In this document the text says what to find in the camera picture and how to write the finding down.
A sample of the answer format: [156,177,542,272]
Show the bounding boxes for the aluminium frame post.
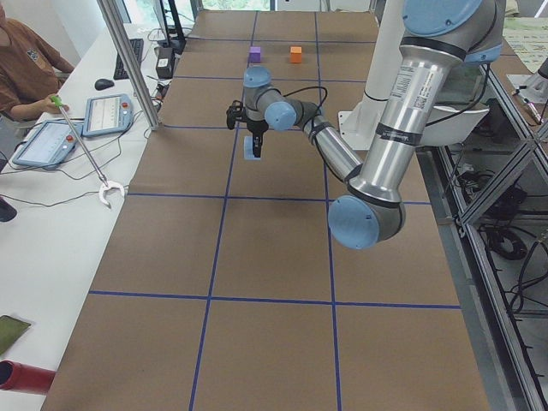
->
[97,0,160,131]

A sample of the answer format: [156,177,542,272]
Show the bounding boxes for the teach pendant tablet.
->
[82,93,133,137]
[11,121,77,168]

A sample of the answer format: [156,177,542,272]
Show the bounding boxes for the near teach pendant tablet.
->
[11,121,77,168]

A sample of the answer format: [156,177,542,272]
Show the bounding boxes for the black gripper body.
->
[226,100,267,136]

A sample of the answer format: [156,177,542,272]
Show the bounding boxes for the black keyboard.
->
[113,38,146,81]

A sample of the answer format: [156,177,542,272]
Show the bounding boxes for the light blue foam block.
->
[243,135,261,161]

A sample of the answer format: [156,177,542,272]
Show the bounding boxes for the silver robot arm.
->
[226,1,506,249]

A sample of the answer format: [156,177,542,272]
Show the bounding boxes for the orange foam block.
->
[289,45,302,64]

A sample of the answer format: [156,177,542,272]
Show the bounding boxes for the person in brown shirt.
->
[1,10,74,122]

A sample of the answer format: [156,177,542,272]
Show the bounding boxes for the purple foam block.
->
[248,46,262,64]

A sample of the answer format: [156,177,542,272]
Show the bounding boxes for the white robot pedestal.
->
[338,0,404,151]

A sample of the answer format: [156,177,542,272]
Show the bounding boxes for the green cloth pouch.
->
[0,315,31,354]

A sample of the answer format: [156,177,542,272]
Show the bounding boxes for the black power box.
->
[155,47,176,80]

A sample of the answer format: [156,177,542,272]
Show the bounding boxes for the red cylinder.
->
[1,360,56,395]

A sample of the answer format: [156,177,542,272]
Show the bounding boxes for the reacher grabber tool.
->
[50,95,127,211]

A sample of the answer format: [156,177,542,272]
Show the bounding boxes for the black computer mouse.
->
[94,78,115,91]

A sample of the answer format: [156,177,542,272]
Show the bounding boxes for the far teach pendant tablet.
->
[82,93,133,137]

